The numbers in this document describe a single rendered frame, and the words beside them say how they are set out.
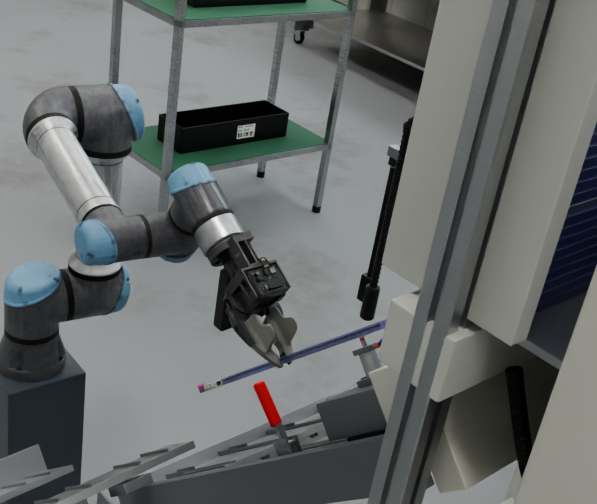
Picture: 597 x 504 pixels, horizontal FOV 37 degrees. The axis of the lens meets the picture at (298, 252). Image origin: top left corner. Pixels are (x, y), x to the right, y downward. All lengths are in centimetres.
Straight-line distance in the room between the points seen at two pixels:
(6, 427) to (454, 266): 146
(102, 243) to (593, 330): 91
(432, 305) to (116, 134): 112
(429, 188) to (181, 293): 268
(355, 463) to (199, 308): 239
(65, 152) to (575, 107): 112
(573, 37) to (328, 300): 289
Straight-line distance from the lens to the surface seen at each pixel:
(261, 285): 139
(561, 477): 84
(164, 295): 343
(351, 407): 106
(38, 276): 199
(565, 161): 73
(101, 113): 181
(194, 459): 161
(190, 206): 147
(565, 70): 73
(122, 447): 274
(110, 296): 203
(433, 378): 84
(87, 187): 158
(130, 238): 150
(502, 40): 73
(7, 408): 206
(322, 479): 108
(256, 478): 119
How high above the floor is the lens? 180
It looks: 28 degrees down
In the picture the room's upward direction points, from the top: 10 degrees clockwise
